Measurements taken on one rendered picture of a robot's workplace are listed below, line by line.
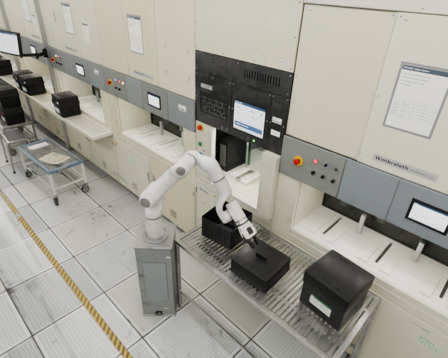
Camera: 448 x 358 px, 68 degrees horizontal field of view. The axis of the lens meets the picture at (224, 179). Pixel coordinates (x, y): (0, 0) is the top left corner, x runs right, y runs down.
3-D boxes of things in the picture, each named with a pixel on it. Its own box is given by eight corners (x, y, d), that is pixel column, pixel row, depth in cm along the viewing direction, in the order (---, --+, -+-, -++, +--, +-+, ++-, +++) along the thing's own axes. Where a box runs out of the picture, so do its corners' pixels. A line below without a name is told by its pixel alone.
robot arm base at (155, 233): (139, 243, 238) (137, 223, 229) (145, 226, 255) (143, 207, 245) (166, 243, 239) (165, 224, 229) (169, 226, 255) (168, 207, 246)
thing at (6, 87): (-5, 104, 483) (-11, 86, 470) (16, 100, 500) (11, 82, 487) (1, 109, 465) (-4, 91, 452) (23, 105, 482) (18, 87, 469)
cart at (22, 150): (23, 177, 450) (13, 145, 425) (60, 164, 483) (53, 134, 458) (56, 207, 395) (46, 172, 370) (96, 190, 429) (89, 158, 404)
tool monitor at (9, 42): (1, 60, 425) (-8, 29, 406) (43, 55, 456) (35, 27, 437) (12, 66, 400) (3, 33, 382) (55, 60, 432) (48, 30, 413)
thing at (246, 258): (228, 269, 220) (229, 254, 214) (255, 247, 239) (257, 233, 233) (264, 294, 204) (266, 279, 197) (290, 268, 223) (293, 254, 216)
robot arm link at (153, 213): (141, 218, 233) (139, 190, 221) (153, 204, 249) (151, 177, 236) (158, 221, 231) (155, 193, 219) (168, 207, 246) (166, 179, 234)
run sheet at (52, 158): (37, 160, 399) (36, 158, 398) (52, 152, 417) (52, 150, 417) (57, 165, 389) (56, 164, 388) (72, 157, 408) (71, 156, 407)
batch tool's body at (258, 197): (193, 247, 345) (189, 50, 244) (252, 210, 405) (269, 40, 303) (257, 297, 294) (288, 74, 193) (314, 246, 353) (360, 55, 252)
